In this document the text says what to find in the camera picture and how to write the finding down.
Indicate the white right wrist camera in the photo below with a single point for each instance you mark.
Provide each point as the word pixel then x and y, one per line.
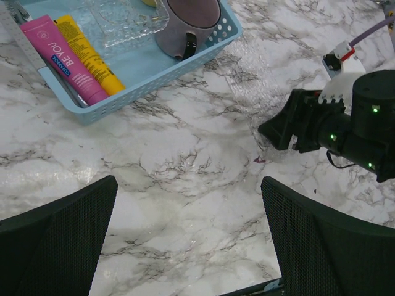
pixel 344 68

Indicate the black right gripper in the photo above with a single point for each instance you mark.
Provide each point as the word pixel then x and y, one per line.
pixel 303 106

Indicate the pink toothpaste tube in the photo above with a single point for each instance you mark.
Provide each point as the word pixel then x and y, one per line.
pixel 51 44

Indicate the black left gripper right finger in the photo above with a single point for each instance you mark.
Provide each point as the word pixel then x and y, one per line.
pixel 322 251

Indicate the clear textured glass tray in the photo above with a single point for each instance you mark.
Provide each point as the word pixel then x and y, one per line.
pixel 256 90

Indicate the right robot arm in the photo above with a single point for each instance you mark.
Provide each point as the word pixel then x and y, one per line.
pixel 364 137

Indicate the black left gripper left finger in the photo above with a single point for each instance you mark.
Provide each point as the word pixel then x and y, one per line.
pixel 54 249

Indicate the purple grey mug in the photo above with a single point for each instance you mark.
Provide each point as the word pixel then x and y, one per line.
pixel 190 24

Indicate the light blue plastic basket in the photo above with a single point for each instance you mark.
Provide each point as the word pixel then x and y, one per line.
pixel 141 69

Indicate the yellow toothpaste tube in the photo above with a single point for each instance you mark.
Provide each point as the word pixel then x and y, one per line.
pixel 82 48

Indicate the yellow ceramic mug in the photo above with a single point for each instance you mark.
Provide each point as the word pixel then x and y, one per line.
pixel 151 3

